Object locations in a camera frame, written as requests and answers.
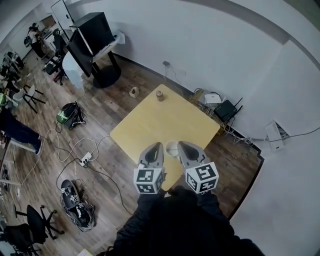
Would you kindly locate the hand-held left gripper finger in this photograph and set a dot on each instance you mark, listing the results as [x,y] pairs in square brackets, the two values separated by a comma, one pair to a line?
[161,160]
[143,156]

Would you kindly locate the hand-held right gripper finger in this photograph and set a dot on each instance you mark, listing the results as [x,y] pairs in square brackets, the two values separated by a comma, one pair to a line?
[202,156]
[182,160]

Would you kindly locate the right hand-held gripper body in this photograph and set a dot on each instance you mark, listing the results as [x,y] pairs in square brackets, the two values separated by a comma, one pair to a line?
[202,175]

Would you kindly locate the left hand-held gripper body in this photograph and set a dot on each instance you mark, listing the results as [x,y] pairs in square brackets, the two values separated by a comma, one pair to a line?
[146,176]

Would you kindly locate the white mug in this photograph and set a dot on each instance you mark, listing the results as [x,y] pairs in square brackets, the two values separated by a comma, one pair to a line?
[171,153]

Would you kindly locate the person's left forearm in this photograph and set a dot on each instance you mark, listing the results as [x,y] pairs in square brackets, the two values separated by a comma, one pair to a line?
[147,207]

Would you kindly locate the person's right forearm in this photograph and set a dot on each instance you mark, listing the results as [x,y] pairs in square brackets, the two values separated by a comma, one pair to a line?
[212,207]

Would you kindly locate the person's black clothed body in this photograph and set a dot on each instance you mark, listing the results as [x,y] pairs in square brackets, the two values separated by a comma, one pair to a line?
[180,212]

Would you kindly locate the black router with antennas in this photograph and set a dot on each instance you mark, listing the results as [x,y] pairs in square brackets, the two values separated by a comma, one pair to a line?
[226,111]

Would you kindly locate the white power strip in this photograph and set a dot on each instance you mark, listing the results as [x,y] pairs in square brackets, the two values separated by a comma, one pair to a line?
[86,157]

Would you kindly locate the brown cardboard box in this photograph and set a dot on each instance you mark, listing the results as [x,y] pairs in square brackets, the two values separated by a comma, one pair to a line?
[198,98]

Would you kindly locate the white router box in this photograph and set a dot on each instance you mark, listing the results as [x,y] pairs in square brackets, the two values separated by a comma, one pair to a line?
[212,98]

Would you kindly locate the red soda can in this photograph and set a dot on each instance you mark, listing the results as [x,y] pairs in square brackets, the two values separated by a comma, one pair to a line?
[160,96]

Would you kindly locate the pile of gripper gear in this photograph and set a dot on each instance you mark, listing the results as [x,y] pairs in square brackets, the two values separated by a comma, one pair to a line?
[77,207]

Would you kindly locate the green and black backpack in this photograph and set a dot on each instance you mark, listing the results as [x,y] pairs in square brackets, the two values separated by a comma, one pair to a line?
[66,115]

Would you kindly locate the yellow-edged grid board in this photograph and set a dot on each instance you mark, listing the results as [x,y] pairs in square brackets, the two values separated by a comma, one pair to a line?
[85,253]

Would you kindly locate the white round table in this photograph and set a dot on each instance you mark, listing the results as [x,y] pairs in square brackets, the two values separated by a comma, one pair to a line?
[72,70]

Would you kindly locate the black office chair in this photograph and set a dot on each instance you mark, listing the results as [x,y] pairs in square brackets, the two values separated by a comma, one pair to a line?
[57,42]
[33,225]

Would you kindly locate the white chair with black legs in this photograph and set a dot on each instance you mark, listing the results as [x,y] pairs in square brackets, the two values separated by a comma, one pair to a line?
[27,93]

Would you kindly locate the white framed board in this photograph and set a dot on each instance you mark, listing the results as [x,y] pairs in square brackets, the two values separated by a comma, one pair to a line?
[61,12]

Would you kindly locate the white open wall panel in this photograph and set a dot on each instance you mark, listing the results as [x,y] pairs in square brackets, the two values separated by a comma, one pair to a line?
[276,135]

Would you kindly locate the black wall plug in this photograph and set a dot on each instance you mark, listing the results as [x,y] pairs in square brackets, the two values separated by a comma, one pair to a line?
[166,63]

